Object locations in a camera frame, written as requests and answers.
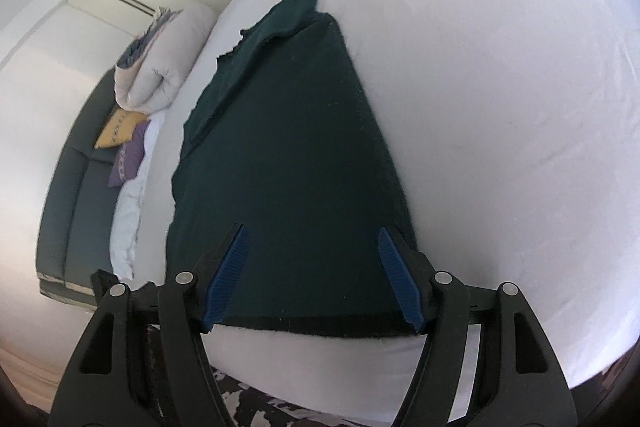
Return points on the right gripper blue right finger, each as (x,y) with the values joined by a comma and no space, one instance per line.
(405,288)

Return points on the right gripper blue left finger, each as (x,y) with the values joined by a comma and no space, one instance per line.
(222,285)

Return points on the dark green knit sweater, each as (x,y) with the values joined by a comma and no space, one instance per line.
(283,141)

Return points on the purple patterned cushion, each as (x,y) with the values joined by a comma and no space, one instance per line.
(129,158)

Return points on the white bed sheet mattress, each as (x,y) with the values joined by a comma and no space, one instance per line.
(514,125)

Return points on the yellow patterned cushion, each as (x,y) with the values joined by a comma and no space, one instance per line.
(119,129)

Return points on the dark green upholstered headboard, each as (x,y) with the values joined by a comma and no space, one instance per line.
(76,222)

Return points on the white pillow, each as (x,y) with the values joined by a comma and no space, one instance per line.
(127,213)

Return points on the grey blue folded blanket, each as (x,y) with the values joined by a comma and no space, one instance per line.
(141,44)

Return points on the rolled white duvet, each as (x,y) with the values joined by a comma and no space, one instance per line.
(155,81)

